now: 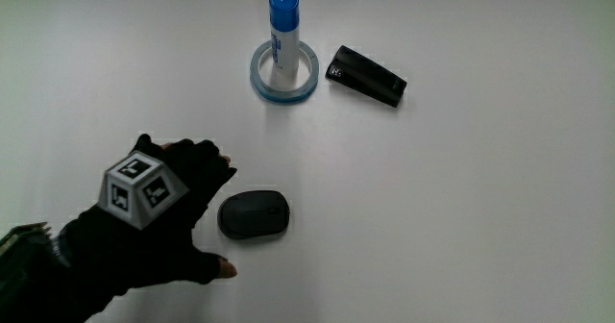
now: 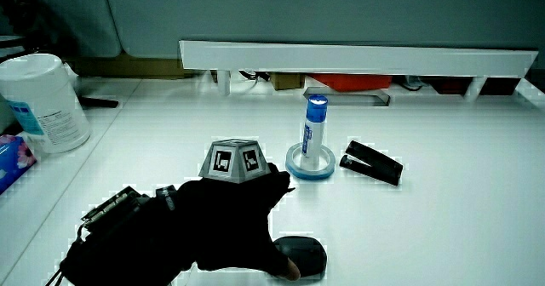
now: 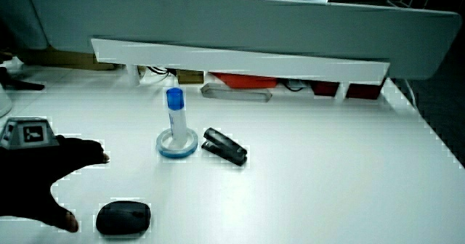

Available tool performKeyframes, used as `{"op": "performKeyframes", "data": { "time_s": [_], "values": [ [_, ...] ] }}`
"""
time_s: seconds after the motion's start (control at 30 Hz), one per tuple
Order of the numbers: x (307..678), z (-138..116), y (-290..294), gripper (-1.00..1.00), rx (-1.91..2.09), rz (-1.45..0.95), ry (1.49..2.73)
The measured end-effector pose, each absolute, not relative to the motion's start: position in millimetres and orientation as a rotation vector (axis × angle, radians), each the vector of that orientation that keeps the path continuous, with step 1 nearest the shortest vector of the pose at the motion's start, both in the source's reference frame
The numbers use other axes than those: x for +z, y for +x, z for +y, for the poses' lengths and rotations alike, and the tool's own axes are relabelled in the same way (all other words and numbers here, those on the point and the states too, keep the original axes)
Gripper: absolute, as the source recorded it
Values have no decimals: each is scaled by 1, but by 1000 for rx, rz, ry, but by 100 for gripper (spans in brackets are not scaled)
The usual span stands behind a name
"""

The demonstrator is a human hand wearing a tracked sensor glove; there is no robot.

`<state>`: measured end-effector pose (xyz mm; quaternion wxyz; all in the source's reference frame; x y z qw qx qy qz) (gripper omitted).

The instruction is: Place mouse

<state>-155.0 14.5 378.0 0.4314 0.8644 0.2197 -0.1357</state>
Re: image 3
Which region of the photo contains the person's right hand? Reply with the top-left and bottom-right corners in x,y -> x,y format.
0,116 -> 110,234

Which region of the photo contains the black computer mouse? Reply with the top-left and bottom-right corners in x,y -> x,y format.
95,200 -> 152,237

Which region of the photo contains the large cardboard box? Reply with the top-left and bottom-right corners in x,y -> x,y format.
17,46 -> 118,71

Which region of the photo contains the blue tape roll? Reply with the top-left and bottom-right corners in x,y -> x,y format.
155,127 -> 199,160

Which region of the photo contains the glue stick with blue cap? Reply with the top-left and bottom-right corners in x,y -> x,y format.
166,87 -> 190,147

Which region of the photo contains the grey side divider panel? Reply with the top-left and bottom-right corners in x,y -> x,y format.
0,0 -> 49,52

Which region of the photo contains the small cardboard box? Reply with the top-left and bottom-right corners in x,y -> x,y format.
175,69 -> 205,85

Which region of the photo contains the black stapler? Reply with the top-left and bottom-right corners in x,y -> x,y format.
201,127 -> 249,167

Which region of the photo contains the white desk shelf riser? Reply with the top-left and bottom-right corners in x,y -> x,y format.
90,37 -> 391,103

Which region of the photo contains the grey desk divider panel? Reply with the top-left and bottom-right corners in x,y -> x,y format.
28,0 -> 463,81

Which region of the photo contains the small dark red box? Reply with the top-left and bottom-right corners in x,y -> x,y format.
311,80 -> 341,98

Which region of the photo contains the large dark red box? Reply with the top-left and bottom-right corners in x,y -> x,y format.
345,77 -> 387,101

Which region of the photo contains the black cable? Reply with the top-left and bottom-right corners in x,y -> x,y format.
280,78 -> 309,93
146,65 -> 172,77

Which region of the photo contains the white cable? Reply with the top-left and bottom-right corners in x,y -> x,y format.
400,78 -> 419,110

